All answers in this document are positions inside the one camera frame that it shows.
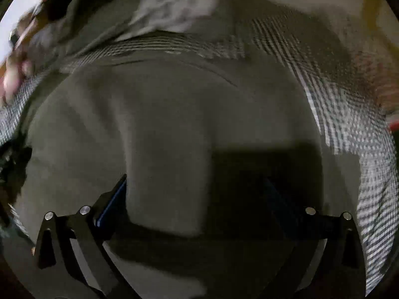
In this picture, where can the black white checkered bedsheet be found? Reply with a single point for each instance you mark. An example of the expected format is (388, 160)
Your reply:
(343, 109)

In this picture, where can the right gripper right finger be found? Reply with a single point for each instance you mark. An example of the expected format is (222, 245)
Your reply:
(322, 256)

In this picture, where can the grey PCMY zip hoodie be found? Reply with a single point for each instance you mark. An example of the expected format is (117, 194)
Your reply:
(215, 153)

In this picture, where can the grey folded blanket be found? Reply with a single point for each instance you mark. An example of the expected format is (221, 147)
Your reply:
(72, 27)

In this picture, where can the striped white pillow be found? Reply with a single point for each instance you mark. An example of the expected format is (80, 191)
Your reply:
(191, 16)

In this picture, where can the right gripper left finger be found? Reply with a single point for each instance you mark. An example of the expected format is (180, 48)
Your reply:
(57, 268)

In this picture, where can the red white striped cloth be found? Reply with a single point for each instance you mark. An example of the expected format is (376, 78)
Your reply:
(381, 74)

